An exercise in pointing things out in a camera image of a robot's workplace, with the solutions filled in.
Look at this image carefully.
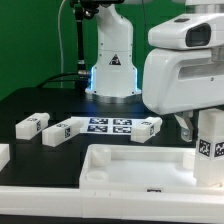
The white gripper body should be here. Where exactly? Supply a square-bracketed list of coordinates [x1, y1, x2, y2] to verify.
[142, 13, 224, 115]

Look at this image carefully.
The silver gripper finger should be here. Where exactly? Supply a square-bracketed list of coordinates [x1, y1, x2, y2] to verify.
[174, 111, 194, 142]

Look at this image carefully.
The white desk tabletop tray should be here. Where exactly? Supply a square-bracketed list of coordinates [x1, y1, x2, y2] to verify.
[79, 144, 224, 196]

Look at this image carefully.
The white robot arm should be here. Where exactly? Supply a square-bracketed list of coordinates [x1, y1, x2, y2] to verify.
[70, 0, 224, 141]

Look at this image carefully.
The white sheet with markers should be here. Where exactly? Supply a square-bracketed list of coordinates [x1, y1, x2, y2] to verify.
[72, 116, 142, 135]

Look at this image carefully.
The white left side block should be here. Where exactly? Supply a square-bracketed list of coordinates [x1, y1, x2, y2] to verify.
[0, 144, 10, 171]

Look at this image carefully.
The black cable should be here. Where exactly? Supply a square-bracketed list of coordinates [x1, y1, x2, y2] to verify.
[35, 71, 92, 89]

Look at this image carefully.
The black camera stand pole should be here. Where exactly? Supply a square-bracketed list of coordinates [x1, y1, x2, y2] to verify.
[70, 0, 99, 91]

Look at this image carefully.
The white front rail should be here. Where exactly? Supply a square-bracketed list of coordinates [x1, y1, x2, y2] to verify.
[0, 186, 224, 224]

